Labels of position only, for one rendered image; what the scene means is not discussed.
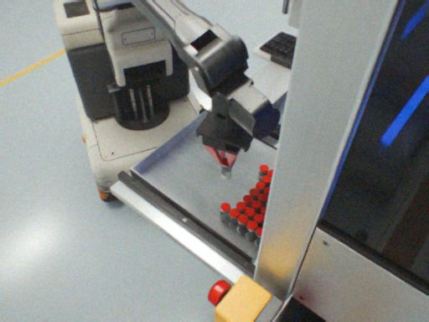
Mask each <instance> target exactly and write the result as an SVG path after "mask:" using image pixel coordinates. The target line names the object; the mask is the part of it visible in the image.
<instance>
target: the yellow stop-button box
mask: <svg viewBox="0 0 429 322"><path fill-rule="evenodd" d="M282 305H283V302H282V301H281V300H280V299H279V298H277V297H276V296H271V293H270V292H268V291H266V290H265V289H264V288H263V287H261V286H260V285H259V284H258V283H256V282H254V281H253V280H252V279H251V278H249V276H246V275H243V276H240V277H239V280H238V281H237V282H236V283H235V285H234V286H233V287H232V288H231V290H230V291H229V292H228V293H227V294H226V295H225V297H224V298H222V300H221V301H220V303H219V304H217V305H216V306H215V308H214V322H271V321H272V320H273V319H274V318H275V316H276V315H277V313H278V311H279V310H280V308H281V307H282Z"/></svg>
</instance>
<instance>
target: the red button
mask: <svg viewBox="0 0 429 322"><path fill-rule="evenodd" d="M230 290H231V284H229V283H228V282H226V281H225V280H220V281H219V282H216V283H214V286H213V287H212V288H211V289H210V290H209V296H208V299H209V302H210V303H211V304H213V305H214V306H216V305H217V304H219V303H220V301H221V300H222V298H224V297H225V295H226V294H227V293H228V292H229V291H230Z"/></svg>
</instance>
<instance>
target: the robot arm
mask: <svg viewBox="0 0 429 322"><path fill-rule="evenodd" d="M129 1H130V2H131V3H132V4H133V5H134V6H135V7H136V8H137V9H138V10H139V11H140V12H141V13H142V14H143V15H144V16H145V17H146V18H147V19H148V20H149V21H150V22H151V23H152V24H153V25H154V26H155V27H156V28H158V30H159V31H160V32H161V33H163V35H164V36H165V37H166V38H167V39H168V40H169V42H170V43H171V44H173V46H174V48H175V49H176V51H177V52H178V55H179V58H180V59H181V60H182V61H183V62H184V63H185V64H186V65H187V66H188V67H189V70H191V74H192V76H193V77H194V80H195V81H196V83H197V87H198V88H199V89H200V90H201V91H202V92H204V93H205V94H206V95H207V96H208V97H209V98H211V104H212V111H210V112H208V115H206V117H205V118H204V120H203V121H202V122H201V123H200V125H199V126H198V127H197V128H196V137H197V138H198V137H199V136H202V144H204V147H205V148H206V149H207V150H208V151H209V152H210V153H211V154H212V155H213V156H214V158H215V159H216V160H217V162H219V164H220V165H221V161H222V159H223V158H225V152H226V157H227V160H228V164H229V166H230V168H232V167H233V165H234V163H235V161H236V158H237V156H238V153H239V152H240V150H241V149H244V152H247V151H248V150H249V149H250V145H251V142H252V140H253V138H255V139H262V138H266V137H267V136H268V135H269V134H270V133H271V132H272V131H273V130H274V129H275V128H276V127H277V125H278V122H279V120H280V115H281V114H280V112H279V110H278V109H276V108H275V107H274V106H273V105H272V104H271V101H270V100H269V99H268V98H266V96H264V95H263V94H262V93H261V92H259V91H258V90H257V89H256V88H255V87H254V86H253V85H254V84H255V83H254V81H253V80H252V79H251V78H250V77H249V76H248V75H245V74H244V72H245V71H246V70H248V69H249V65H248V62H247V60H248V59H249V54H248V50H247V48H246V44H245V43H244V42H243V40H242V38H240V37H239V36H238V35H237V34H235V35H233V36H231V34H229V33H227V32H226V31H225V29H224V28H223V27H220V25H219V24H218V23H216V24H215V25H213V24H212V23H211V22H209V20H208V19H207V18H206V17H202V16H199V15H198V14H197V13H195V12H192V10H190V9H189V8H187V7H186V6H184V5H183V4H182V3H181V2H180V1H179V0H129ZM219 150H220V152H219Z"/></svg>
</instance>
